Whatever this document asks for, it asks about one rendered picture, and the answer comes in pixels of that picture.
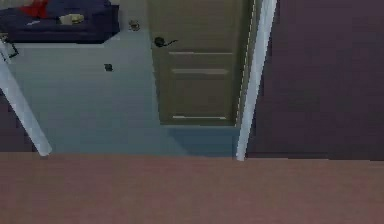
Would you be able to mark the olive green room door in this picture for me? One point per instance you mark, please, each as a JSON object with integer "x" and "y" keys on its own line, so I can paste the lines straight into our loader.
{"x": 200, "y": 90}

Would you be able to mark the small black square object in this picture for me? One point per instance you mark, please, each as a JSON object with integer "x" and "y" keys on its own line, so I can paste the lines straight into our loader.
{"x": 108, "y": 67}

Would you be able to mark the small grey round object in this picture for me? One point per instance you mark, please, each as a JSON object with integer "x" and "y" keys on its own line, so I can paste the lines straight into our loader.
{"x": 134, "y": 25}

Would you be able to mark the small beige object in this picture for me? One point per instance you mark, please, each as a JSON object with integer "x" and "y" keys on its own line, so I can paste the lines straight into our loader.
{"x": 71, "y": 19}

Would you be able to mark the red pillow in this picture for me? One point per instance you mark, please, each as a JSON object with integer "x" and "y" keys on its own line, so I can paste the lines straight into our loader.
{"x": 36, "y": 8}

